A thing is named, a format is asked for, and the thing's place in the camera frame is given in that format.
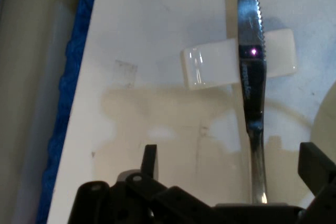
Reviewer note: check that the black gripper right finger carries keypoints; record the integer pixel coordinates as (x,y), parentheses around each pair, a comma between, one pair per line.
(324,182)

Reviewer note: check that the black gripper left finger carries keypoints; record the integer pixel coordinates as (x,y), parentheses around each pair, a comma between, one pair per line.
(126,203)

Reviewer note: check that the silver serrated table knife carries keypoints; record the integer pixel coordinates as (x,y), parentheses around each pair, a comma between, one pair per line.
(252,90)

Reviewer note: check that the white plate with black rim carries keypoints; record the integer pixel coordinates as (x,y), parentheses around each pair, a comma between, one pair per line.
(326,140)

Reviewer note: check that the blue cloth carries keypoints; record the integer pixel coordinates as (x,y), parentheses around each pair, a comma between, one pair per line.
(71,82)

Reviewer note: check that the white ceramic cutlery rest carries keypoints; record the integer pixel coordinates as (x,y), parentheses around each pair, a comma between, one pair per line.
(210,64)

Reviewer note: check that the silver metal wall rail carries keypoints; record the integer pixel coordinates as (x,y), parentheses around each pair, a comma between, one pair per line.
(34,129)

